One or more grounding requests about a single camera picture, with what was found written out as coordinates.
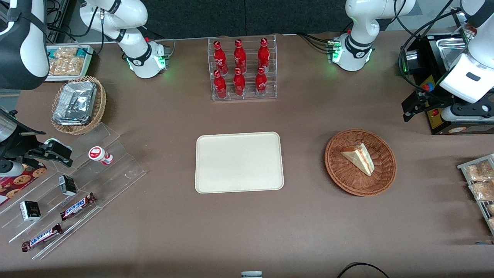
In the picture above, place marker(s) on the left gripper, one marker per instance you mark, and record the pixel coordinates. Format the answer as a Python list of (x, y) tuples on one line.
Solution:
[(435, 100)]

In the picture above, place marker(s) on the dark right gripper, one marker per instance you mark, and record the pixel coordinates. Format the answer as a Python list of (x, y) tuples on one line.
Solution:
[(18, 144)]

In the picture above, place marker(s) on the triangular sandwich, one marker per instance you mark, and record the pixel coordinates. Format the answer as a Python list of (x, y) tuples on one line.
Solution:
[(361, 159)]

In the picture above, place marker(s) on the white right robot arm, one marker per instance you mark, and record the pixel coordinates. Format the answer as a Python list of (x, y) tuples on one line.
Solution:
[(142, 58)]

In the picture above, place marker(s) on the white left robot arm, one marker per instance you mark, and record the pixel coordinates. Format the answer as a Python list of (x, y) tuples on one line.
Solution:
[(353, 50)]

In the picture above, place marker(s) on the light tan wicker basket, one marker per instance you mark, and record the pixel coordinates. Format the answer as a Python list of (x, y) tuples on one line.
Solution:
[(101, 104)]

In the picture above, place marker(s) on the grey snack tray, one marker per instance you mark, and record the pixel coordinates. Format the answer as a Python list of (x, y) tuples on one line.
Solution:
[(465, 166)]

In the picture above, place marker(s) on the white snack tray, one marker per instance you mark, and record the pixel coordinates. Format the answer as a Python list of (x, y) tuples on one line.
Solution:
[(88, 61)]

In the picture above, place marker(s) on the round brown wicker basket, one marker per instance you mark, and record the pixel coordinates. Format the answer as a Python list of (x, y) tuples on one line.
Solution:
[(347, 181)]

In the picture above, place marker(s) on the cream plastic tray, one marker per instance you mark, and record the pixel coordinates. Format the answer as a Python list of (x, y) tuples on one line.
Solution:
[(239, 162)]

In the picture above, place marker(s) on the black food warmer appliance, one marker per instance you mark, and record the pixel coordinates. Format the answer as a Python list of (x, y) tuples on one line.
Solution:
[(438, 121)]

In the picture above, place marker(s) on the red cookie box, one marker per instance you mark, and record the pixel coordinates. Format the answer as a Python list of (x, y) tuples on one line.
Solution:
[(17, 185)]

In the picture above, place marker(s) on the white bottle with red cap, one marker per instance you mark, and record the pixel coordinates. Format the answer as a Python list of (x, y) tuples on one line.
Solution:
[(98, 154)]

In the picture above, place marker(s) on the stack of foil trays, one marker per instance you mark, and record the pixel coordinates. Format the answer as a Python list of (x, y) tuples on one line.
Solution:
[(75, 102)]

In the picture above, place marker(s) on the Snickers chocolate bar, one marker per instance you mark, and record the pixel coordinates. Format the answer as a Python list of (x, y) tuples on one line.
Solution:
[(41, 238), (77, 206)]

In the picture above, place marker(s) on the small black white carton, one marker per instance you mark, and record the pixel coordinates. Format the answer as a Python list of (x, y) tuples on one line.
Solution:
[(30, 211)]

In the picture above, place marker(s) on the clear acrylic stepped display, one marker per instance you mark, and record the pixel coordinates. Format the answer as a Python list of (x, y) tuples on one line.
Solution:
[(115, 173)]

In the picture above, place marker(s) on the clear bag of brown snacks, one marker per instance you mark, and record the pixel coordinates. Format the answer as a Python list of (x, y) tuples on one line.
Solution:
[(67, 66), (65, 52), (482, 191), (480, 172), (491, 223), (491, 209)]

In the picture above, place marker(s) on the small dark blue object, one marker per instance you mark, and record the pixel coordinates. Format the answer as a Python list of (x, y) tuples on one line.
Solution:
[(485, 243)]

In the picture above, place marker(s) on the red cola bottle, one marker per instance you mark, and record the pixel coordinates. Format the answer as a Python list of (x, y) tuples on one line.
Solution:
[(220, 85), (239, 84), (220, 58), (239, 57), (263, 55), (261, 83)]

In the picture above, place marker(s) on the clear acrylic bottle rack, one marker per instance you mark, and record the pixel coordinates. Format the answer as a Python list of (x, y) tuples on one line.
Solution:
[(249, 98)]

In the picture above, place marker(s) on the small grey object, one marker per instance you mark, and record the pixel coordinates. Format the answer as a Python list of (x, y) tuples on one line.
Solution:
[(251, 275)]

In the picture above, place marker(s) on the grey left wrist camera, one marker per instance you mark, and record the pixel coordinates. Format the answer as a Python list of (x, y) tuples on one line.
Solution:
[(449, 114)]

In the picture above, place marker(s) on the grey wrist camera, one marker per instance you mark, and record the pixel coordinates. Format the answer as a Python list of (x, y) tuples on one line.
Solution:
[(449, 114), (11, 169)]

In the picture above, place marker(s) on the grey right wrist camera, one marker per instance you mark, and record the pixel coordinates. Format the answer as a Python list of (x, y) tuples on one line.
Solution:
[(11, 169)]

